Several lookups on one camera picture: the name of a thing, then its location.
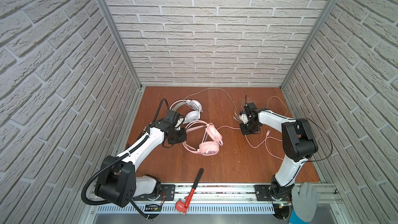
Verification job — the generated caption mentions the black corrugated cable conduit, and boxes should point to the black corrugated cable conduit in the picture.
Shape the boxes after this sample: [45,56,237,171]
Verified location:
[80,98,170,220]

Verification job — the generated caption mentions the grey gloved hand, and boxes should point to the grey gloved hand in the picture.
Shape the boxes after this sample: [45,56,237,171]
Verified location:
[289,182,320,224]

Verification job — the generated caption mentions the pink headphone cable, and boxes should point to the pink headphone cable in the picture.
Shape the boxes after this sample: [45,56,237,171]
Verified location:
[216,125,284,161]

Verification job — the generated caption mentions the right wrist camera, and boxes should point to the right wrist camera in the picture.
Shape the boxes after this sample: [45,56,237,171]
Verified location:
[239,113,249,124]

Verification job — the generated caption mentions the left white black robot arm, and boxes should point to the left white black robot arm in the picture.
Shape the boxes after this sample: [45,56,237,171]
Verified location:
[86,110,187,207]

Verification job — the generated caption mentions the pink headphones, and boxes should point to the pink headphones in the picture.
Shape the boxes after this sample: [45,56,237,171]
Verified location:
[182,120,223,156]

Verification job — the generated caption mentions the red black pipe wrench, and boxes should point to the red black pipe wrench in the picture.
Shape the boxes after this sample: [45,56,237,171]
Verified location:
[175,168,204,215]

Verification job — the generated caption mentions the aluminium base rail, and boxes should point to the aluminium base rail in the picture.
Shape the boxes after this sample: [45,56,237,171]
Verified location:
[90,183,338,215]

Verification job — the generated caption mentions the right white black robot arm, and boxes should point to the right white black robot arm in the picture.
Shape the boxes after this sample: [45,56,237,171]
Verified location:
[239,103,318,201]

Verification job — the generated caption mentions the white headphones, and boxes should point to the white headphones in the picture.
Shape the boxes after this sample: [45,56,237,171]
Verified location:
[169,99,203,124]

